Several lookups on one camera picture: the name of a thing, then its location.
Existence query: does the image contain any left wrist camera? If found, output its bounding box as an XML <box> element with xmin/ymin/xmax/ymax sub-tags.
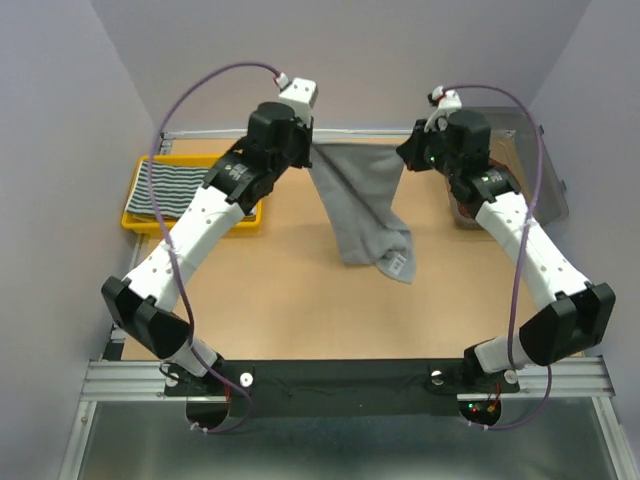
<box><xmin>274</xmin><ymin>72</ymin><xmax>318</xmax><ymax>127</ymax></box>

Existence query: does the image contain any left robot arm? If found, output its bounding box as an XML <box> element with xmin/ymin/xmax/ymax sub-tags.
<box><xmin>101</xmin><ymin>98</ymin><xmax>313</xmax><ymax>394</ymax></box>

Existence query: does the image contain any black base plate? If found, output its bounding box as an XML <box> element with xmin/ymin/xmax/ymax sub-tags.
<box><xmin>164</xmin><ymin>358</ymin><xmax>521</xmax><ymax>417</ymax></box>

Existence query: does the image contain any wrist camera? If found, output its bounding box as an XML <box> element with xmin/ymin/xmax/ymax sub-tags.
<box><xmin>274</xmin><ymin>72</ymin><xmax>318</xmax><ymax>127</ymax></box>
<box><xmin>424</xmin><ymin>86</ymin><xmax>462</xmax><ymax>132</ymax></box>

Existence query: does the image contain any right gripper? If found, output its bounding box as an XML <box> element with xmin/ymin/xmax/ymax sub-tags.
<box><xmin>400</xmin><ymin>117</ymin><xmax>461</xmax><ymax>180</ymax></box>

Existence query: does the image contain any black white striped towel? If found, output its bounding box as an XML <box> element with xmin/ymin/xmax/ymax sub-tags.
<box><xmin>125</xmin><ymin>158</ymin><xmax>209</xmax><ymax>219</ymax></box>

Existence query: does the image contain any grey plastic bin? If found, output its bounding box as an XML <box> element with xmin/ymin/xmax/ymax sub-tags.
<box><xmin>425</xmin><ymin>107</ymin><xmax>569</xmax><ymax>239</ymax></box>

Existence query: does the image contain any aluminium frame rail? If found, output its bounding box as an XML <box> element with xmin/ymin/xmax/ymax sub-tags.
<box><xmin>80</xmin><ymin>357</ymin><xmax>615</xmax><ymax>402</ymax></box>

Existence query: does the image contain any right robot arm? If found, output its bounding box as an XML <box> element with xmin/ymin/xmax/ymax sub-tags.
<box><xmin>396</xmin><ymin>110</ymin><xmax>616</xmax><ymax>391</ymax></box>

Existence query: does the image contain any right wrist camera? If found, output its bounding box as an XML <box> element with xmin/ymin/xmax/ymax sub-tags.
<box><xmin>424</xmin><ymin>86</ymin><xmax>462</xmax><ymax>132</ymax></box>

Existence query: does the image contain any light grey cloth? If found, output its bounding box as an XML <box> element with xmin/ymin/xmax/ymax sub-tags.
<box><xmin>309</xmin><ymin>143</ymin><xmax>416</xmax><ymax>284</ymax></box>

